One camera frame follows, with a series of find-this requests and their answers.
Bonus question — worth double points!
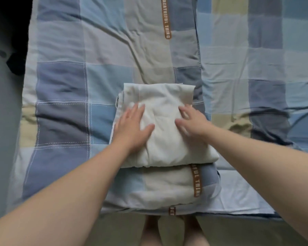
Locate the person's right leg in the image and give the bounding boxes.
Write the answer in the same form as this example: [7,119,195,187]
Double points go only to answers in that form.
[183,215,210,246]

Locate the person's right forearm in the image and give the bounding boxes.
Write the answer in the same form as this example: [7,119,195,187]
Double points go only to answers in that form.
[203,125,308,246]

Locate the person's right hand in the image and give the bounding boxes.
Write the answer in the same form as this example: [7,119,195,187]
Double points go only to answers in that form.
[174,104,217,144]

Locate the person's left leg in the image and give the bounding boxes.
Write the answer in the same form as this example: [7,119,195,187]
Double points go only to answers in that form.
[139,215,163,246]

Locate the person's left forearm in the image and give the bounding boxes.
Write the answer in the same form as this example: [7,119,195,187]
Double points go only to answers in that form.
[0,143,130,246]

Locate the beige jeans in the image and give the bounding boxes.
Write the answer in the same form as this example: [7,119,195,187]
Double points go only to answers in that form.
[109,82,220,169]

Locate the person's left hand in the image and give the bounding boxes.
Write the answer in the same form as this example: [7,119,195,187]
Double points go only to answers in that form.
[111,102,156,155]

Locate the person's leg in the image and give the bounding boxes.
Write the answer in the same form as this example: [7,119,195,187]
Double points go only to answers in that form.
[139,215,163,246]
[183,215,210,246]

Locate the bed with plaid sheet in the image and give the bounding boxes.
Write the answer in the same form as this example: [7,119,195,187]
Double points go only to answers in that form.
[8,0,308,219]

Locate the plaid quilt with orange tags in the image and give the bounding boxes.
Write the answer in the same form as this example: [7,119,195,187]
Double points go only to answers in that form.
[8,0,222,217]

